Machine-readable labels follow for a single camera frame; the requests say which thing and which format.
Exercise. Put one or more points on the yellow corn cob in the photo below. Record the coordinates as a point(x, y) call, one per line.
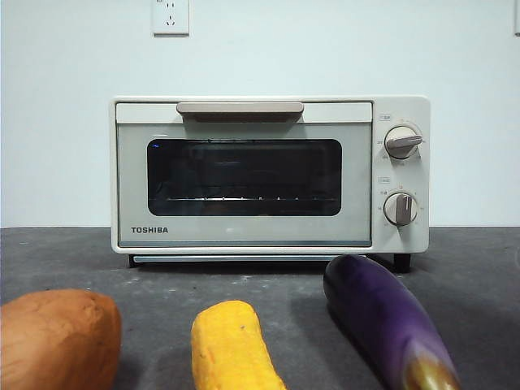
point(231, 345)

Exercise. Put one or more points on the orange-brown sweet potato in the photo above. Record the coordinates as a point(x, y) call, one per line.
point(57, 337)

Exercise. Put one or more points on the cream white toaster oven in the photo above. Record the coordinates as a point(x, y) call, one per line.
point(400, 109)

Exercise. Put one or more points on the beige timer knob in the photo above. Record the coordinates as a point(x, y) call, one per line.
point(401, 209)

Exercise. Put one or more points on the white wall socket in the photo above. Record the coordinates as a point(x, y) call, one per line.
point(171, 18)

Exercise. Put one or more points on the purple eggplant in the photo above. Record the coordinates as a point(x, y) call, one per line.
point(378, 308)

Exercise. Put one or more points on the beige temperature knob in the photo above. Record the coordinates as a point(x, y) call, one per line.
point(402, 142)

